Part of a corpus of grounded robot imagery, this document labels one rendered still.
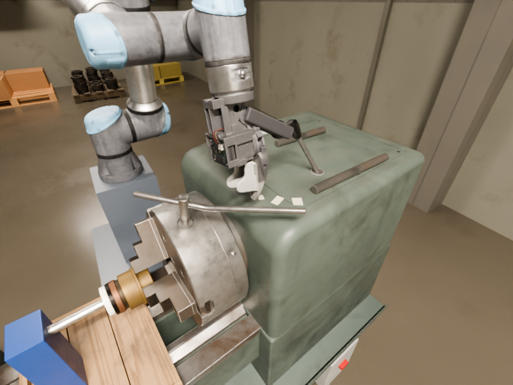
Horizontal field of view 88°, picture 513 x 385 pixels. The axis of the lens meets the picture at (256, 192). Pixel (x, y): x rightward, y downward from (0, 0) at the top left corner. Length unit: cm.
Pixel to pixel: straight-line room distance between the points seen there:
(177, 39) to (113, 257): 98
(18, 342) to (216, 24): 65
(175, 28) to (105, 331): 77
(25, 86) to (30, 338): 672
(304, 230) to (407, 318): 159
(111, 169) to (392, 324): 177
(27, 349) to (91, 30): 56
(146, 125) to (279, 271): 68
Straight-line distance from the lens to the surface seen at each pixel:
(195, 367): 83
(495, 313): 241
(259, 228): 57
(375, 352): 189
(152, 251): 69
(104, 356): 89
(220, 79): 45
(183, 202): 53
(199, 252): 58
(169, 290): 66
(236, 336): 84
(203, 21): 46
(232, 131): 47
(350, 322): 129
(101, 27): 49
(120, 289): 69
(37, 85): 723
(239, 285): 64
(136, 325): 90
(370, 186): 72
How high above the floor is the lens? 162
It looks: 36 degrees down
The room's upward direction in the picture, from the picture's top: straight up
